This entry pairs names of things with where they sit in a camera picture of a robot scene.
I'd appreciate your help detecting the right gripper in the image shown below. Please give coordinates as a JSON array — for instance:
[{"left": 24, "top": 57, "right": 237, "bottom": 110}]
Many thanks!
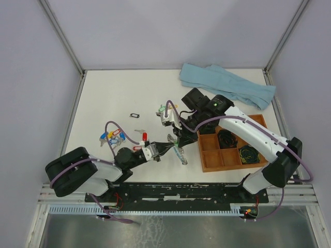
[{"left": 171, "top": 110, "right": 205, "bottom": 149}]

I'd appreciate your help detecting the large keyring holder blue handle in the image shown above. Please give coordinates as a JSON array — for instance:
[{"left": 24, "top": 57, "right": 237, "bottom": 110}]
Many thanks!
[{"left": 167, "top": 134, "right": 188, "bottom": 165}]

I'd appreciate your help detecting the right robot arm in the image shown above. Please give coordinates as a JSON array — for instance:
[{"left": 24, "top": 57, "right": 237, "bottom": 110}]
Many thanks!
[{"left": 163, "top": 88, "right": 303, "bottom": 202}]

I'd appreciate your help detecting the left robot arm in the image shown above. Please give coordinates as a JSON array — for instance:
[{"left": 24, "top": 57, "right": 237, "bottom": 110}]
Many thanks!
[{"left": 45, "top": 142, "right": 175, "bottom": 202}]

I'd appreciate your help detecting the rolled dark tie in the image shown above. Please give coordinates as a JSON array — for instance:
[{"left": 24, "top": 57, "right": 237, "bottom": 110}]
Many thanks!
[{"left": 199, "top": 124, "right": 216, "bottom": 135}]

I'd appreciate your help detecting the green yellow tag key bunch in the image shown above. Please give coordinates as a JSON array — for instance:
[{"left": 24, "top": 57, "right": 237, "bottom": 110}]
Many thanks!
[{"left": 156, "top": 103, "right": 178, "bottom": 117}]

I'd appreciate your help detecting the wooden compartment tray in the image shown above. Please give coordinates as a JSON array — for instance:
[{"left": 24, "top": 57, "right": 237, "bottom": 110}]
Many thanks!
[{"left": 198, "top": 126, "right": 267, "bottom": 173}]

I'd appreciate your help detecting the rolled orange-dotted tie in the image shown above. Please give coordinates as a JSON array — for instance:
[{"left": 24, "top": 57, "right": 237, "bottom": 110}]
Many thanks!
[{"left": 217, "top": 129, "right": 238, "bottom": 149}]

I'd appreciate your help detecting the black tag key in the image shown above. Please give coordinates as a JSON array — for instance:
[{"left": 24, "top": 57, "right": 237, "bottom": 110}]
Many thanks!
[{"left": 129, "top": 113, "right": 140, "bottom": 118}]

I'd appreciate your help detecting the coloured tag key bunch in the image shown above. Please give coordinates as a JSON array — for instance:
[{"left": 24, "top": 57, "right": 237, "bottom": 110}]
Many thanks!
[{"left": 99, "top": 129, "right": 126, "bottom": 148}]

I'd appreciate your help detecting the light blue cloth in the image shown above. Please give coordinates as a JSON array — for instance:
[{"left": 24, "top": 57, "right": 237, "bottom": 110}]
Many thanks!
[{"left": 179, "top": 64, "right": 276, "bottom": 110}]

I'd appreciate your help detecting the rolled blue-yellow tie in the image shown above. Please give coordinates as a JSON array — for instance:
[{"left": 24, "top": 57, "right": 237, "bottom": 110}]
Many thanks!
[{"left": 238, "top": 145, "right": 261, "bottom": 164}]

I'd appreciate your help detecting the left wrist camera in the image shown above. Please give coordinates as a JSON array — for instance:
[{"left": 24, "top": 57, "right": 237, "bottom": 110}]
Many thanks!
[{"left": 139, "top": 141, "right": 159, "bottom": 161}]

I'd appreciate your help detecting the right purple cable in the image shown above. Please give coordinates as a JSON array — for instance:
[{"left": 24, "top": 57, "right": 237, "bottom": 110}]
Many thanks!
[{"left": 164, "top": 100, "right": 315, "bottom": 222}]

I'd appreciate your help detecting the purple cable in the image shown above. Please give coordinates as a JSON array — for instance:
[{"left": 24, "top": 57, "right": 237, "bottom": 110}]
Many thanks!
[
  {"left": 50, "top": 120, "right": 145, "bottom": 224},
  {"left": 164, "top": 100, "right": 315, "bottom": 222}
]

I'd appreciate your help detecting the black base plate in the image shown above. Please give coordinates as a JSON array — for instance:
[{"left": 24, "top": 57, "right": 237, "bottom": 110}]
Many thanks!
[{"left": 96, "top": 182, "right": 269, "bottom": 207}]

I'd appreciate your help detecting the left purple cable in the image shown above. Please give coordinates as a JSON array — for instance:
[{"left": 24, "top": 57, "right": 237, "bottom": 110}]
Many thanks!
[{"left": 50, "top": 120, "right": 145, "bottom": 224}]

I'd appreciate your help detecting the grey cable duct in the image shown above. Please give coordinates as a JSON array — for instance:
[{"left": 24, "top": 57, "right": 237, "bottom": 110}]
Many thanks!
[{"left": 48, "top": 204, "right": 244, "bottom": 217}]

